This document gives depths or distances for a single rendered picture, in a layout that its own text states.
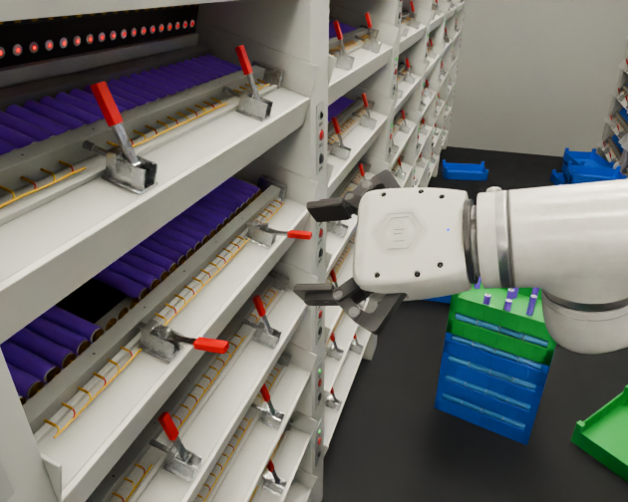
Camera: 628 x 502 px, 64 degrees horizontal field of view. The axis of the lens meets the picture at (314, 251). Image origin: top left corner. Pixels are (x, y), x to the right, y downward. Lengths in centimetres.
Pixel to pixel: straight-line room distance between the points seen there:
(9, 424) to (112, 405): 14
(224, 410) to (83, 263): 40
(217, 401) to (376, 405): 109
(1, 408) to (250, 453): 62
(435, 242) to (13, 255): 32
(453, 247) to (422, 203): 5
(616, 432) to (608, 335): 148
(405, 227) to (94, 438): 33
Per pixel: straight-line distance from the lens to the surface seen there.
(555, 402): 199
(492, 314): 154
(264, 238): 76
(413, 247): 45
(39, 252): 40
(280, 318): 93
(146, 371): 56
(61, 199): 46
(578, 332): 49
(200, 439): 74
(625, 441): 195
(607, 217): 43
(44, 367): 54
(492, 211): 43
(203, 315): 62
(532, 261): 43
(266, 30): 86
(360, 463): 165
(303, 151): 87
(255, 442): 97
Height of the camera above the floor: 128
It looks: 28 degrees down
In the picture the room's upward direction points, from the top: straight up
